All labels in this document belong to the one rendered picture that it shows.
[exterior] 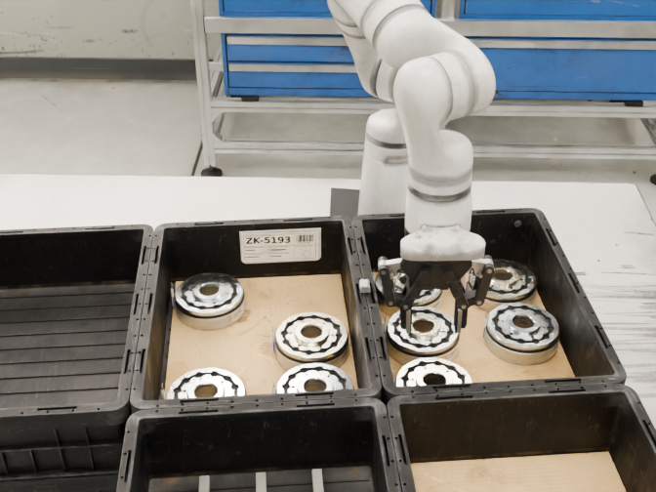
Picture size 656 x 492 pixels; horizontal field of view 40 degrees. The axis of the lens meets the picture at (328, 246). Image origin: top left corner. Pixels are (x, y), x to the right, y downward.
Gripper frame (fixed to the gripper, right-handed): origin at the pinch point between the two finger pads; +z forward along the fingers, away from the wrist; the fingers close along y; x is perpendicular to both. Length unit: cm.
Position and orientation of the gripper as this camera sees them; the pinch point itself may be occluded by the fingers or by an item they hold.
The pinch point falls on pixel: (432, 319)
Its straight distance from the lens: 112.3
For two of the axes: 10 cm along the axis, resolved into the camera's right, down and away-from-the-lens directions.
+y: -10.0, 0.1, 0.3
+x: -0.2, 5.7, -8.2
